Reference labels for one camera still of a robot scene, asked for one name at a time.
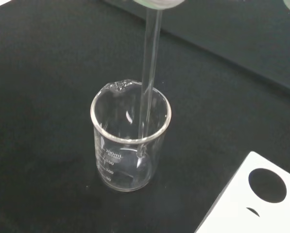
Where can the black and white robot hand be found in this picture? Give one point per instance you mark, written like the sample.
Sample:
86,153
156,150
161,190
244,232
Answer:
159,3

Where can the clear glass beaker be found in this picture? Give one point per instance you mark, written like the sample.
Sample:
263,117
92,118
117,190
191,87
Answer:
103,155

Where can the white test tube rack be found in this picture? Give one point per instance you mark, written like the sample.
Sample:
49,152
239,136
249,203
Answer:
232,208

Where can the black cloth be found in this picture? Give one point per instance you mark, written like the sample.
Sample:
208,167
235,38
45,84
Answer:
50,97

